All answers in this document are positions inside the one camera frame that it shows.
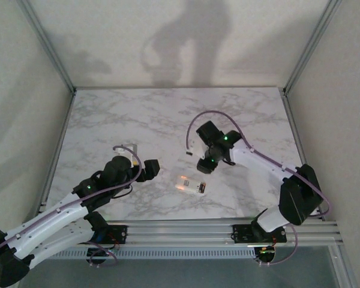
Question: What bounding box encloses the small circuit board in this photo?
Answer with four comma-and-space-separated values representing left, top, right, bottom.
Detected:
254, 245, 277, 265
88, 247, 121, 267

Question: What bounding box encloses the aluminium table side rail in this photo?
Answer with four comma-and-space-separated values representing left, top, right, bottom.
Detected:
35, 89, 76, 223
280, 89, 323, 221

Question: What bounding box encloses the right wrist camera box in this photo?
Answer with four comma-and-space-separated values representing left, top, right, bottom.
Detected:
186, 138, 205, 160

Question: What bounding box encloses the aluminium frame leg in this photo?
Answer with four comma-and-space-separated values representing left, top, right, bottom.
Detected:
329, 244, 358, 288

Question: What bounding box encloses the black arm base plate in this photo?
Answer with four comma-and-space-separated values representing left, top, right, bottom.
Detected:
232, 224, 288, 244
72, 224, 129, 244

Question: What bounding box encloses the aluminium mounting rail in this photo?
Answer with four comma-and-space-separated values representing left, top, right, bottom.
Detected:
14, 220, 345, 248

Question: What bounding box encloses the aluminium frame post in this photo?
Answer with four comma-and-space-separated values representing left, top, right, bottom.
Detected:
283, 0, 345, 94
16, 0, 78, 93

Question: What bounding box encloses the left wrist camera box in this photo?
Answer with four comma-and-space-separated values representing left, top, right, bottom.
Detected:
123, 143, 139, 160

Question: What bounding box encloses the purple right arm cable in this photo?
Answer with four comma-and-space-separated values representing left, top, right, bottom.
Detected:
187, 110, 331, 266

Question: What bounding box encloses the short white display remote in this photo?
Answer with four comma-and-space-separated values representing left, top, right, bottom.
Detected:
175, 174, 207, 197

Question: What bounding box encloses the grey slotted cable duct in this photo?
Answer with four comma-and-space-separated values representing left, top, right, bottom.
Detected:
44, 247, 258, 260

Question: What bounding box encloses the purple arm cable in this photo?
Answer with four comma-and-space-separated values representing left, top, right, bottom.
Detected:
187, 110, 331, 266
0, 145, 143, 268

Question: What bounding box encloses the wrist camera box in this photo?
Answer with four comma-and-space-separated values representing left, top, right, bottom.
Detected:
186, 138, 205, 160
123, 143, 139, 160

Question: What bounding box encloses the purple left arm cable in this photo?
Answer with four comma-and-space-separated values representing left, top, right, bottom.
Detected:
0, 145, 143, 268

